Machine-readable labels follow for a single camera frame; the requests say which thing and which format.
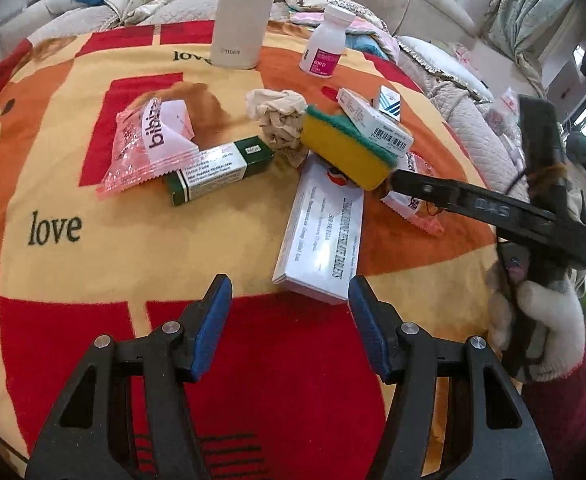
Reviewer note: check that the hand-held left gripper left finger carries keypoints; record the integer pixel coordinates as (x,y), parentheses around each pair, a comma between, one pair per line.
(213,325)

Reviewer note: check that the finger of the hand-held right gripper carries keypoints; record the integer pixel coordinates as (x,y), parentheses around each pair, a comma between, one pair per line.
(423,187)

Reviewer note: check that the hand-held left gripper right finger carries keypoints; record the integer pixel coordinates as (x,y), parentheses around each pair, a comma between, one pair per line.
(370,325)

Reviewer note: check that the small white medicine box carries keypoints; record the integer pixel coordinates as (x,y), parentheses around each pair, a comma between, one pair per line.
(368,115)

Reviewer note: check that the green white medicine box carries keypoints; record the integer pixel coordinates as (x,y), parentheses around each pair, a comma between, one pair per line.
(208,170)

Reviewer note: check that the person's right forearm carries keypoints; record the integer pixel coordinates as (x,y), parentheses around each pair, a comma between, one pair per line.
(563,410)

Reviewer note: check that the person's right hand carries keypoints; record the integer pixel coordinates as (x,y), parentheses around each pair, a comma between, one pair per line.
(558,325)

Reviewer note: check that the white red snack wrapper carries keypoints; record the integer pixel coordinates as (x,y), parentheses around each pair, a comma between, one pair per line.
(415,220)

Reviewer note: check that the yellow sponge green scrub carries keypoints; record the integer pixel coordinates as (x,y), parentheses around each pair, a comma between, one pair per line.
(343,150)

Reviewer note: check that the long white medicine box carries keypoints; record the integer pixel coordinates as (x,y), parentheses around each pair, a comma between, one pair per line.
(318,240)

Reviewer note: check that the printed red orange blanket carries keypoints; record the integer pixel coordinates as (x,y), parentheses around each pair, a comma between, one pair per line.
(123,240)

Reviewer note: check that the white ruffled pillow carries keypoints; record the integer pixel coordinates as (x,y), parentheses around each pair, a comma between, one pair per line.
(438,55)

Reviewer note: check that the crumpled brown paper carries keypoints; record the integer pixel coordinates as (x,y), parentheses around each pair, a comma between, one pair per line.
(278,120)

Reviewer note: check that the pink and blue folded towel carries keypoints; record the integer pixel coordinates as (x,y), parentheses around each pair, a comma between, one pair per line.
(368,35)

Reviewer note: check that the white pill bottle pink label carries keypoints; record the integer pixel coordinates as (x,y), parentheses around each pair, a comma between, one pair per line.
(325,45)

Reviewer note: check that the pink clear snack wrapper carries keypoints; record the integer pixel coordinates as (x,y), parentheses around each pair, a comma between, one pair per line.
(138,155)

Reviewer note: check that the teal patterned curtain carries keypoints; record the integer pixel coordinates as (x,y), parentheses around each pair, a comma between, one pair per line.
(533,5)

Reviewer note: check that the white thermos bottle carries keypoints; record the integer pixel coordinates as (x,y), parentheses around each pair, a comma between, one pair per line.
(243,15)

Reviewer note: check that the beige crumpled garment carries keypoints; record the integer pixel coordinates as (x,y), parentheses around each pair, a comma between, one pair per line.
(148,2)

